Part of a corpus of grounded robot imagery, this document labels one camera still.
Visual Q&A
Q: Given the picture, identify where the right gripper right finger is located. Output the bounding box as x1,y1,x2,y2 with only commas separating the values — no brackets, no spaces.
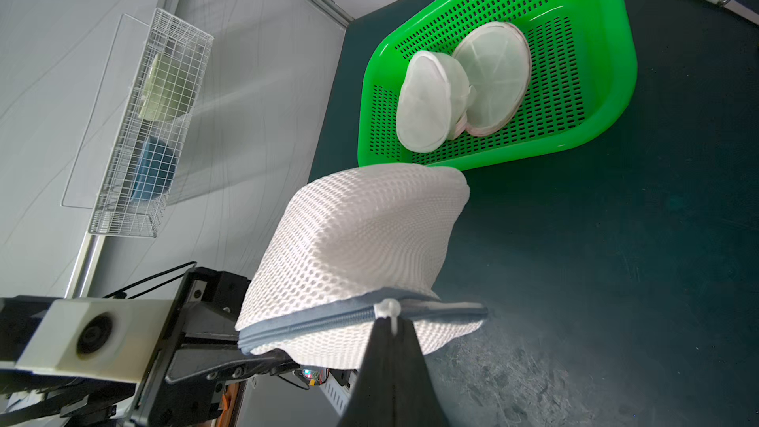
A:
393,318,450,427

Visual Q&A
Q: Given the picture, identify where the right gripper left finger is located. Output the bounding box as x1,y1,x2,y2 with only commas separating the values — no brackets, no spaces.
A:
338,318,395,427

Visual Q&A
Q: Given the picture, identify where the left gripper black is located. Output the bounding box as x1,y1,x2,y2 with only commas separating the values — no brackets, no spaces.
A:
126,267,296,426

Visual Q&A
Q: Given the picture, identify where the white mesh laundry bag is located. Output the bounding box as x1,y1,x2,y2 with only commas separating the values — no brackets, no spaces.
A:
235,163,488,370

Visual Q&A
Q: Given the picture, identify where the round white mesh bag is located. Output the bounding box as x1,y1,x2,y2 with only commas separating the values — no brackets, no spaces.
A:
453,22,532,136
396,51,476,153

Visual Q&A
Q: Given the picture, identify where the green plastic basket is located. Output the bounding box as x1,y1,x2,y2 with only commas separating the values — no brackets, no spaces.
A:
358,0,638,170

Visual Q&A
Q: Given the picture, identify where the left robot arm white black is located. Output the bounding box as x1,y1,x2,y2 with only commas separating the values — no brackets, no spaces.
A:
1,261,296,426

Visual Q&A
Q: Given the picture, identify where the blue ceramic bowl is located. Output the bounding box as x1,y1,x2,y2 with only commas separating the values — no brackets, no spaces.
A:
130,136,177,202

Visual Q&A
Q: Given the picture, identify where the light green ceramic bowl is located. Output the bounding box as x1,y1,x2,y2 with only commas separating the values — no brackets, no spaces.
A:
138,53,195,122

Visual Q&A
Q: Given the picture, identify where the white slotted cable duct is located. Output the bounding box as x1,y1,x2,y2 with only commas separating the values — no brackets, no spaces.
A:
320,370,358,416

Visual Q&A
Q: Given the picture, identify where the white wire wall basket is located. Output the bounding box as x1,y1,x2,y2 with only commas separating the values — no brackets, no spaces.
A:
61,8,213,238

